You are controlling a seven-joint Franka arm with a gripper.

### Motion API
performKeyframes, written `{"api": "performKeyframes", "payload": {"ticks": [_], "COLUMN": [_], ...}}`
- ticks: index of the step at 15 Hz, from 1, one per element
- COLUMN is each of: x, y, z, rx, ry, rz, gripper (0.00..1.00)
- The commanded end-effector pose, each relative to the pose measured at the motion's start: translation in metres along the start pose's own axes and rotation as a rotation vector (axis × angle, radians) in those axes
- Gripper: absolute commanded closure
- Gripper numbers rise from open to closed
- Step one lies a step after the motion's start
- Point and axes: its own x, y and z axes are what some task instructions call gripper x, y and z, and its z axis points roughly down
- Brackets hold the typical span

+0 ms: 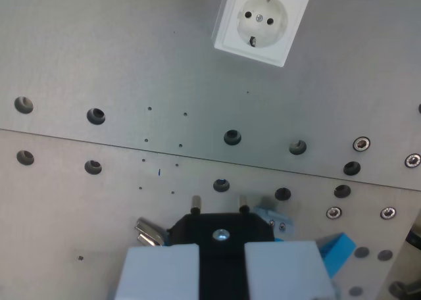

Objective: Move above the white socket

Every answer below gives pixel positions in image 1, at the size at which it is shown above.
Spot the silver metal clip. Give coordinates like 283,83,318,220
134,216,166,247

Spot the dark round fixture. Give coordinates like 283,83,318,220
405,226,421,249

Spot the white wall socket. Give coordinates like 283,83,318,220
212,0,312,68

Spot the light blue bracket with screws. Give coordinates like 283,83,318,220
253,197,294,232

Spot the blue plastic block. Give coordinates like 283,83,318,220
316,232,358,279

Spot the black power plug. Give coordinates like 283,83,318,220
166,195,276,300

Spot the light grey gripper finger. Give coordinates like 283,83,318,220
113,243,201,300
244,241,337,300

